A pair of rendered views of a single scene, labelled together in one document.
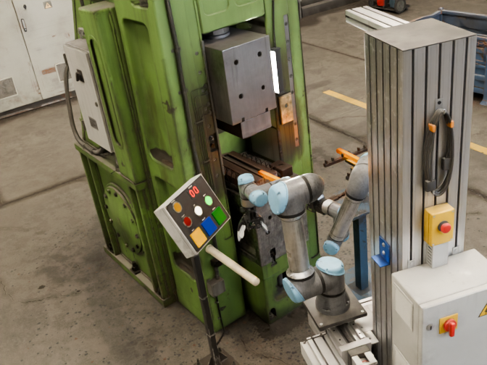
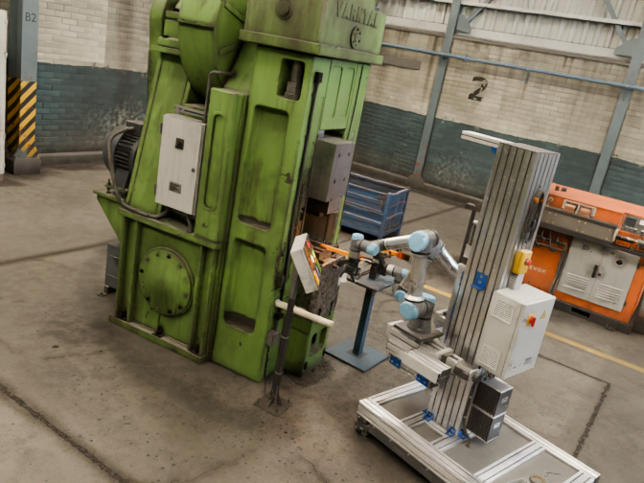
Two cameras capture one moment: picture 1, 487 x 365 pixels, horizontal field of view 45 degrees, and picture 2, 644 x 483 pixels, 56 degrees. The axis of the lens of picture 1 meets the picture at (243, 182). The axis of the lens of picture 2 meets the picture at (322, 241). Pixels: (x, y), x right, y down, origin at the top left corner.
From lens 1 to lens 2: 218 cm
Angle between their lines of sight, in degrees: 31
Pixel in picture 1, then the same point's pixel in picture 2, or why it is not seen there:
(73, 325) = (114, 377)
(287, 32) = not seen: hidden behind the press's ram
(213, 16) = (327, 119)
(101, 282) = (122, 344)
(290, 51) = not seen: hidden behind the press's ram
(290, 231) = (421, 264)
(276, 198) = (421, 240)
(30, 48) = not seen: outside the picture
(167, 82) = (295, 158)
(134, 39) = (256, 123)
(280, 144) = (327, 228)
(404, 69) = (535, 163)
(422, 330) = (520, 321)
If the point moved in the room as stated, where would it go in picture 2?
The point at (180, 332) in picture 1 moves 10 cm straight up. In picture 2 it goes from (225, 381) to (227, 369)
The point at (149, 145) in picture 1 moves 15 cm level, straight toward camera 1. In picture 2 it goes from (239, 211) to (250, 218)
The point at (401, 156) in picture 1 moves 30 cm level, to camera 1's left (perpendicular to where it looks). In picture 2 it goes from (518, 215) to (478, 213)
